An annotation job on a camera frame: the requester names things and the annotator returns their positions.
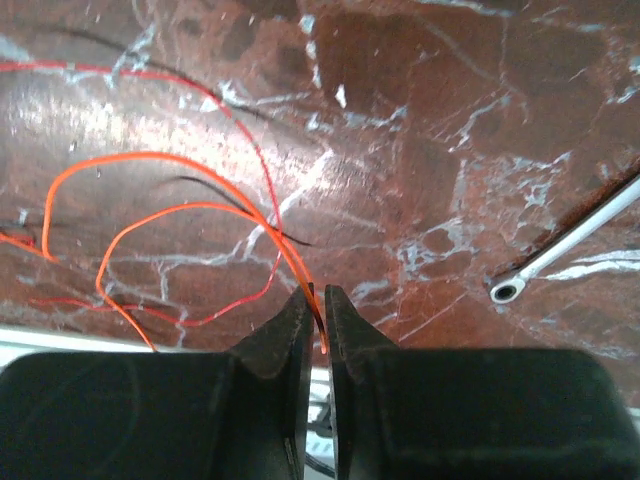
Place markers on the silver ratchet wrench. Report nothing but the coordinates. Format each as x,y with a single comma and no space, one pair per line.
509,286

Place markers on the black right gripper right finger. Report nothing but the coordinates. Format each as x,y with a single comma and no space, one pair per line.
470,413

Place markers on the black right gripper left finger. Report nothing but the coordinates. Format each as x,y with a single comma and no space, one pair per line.
236,414

